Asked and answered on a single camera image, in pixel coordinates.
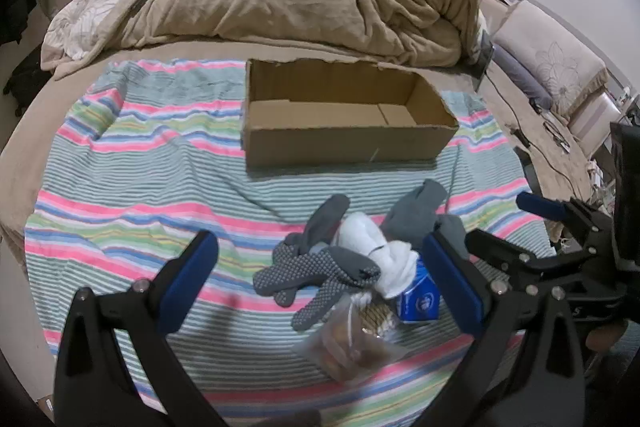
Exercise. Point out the clear plastic snack bag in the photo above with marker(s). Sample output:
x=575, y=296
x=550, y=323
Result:
x=350, y=352

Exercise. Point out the eyeglasses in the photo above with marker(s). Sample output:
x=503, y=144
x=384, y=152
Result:
x=556, y=134

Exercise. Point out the white floral quilt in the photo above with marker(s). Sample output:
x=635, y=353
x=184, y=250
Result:
x=85, y=17

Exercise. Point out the small blue box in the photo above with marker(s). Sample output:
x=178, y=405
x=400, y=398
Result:
x=417, y=302

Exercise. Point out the beige floral pillow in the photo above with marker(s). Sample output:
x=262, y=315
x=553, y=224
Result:
x=550, y=52

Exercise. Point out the black bag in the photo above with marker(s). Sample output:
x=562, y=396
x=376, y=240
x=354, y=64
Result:
x=30, y=77

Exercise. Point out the white pillow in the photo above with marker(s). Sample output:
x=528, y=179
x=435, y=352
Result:
x=597, y=114

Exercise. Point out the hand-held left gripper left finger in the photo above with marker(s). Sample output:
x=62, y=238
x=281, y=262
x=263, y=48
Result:
x=187, y=282

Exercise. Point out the grey sock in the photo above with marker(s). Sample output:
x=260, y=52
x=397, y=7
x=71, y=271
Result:
x=325, y=222
x=415, y=207
x=452, y=234

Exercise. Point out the striped blanket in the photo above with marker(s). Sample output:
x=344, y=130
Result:
x=150, y=187

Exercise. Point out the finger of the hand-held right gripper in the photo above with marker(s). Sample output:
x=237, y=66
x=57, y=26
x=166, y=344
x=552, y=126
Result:
x=540, y=207
x=505, y=254

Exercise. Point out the dark tablet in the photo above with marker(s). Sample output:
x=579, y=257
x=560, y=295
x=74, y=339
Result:
x=484, y=57

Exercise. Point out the grey dotted glove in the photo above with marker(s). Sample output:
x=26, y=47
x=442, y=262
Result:
x=290, y=274
x=325, y=307

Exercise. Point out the blue-grey pillow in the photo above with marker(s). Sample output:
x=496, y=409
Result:
x=520, y=74

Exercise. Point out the cardboard box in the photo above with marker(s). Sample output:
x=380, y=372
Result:
x=340, y=142

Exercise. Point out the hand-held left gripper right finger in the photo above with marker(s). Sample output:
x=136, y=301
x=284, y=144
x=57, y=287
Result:
x=450, y=282

